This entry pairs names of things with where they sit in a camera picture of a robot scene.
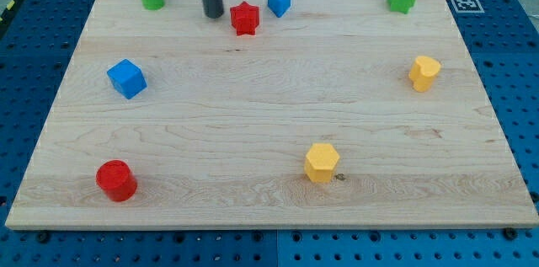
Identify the red star block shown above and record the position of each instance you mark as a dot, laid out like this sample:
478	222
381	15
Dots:
245	18

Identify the yellow heart block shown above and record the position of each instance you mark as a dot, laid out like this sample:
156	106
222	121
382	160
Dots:
423	72

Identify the blue cube block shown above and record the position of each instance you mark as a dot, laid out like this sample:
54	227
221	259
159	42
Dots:
127	78

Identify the light wooden board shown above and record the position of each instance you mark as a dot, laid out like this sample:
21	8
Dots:
218	138

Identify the yellow hexagon block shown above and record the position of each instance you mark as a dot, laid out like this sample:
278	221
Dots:
320	162

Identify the red cylinder block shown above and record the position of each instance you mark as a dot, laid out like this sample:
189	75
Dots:
116	180

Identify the white fiducial marker tag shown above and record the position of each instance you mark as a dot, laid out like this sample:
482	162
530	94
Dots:
467	6

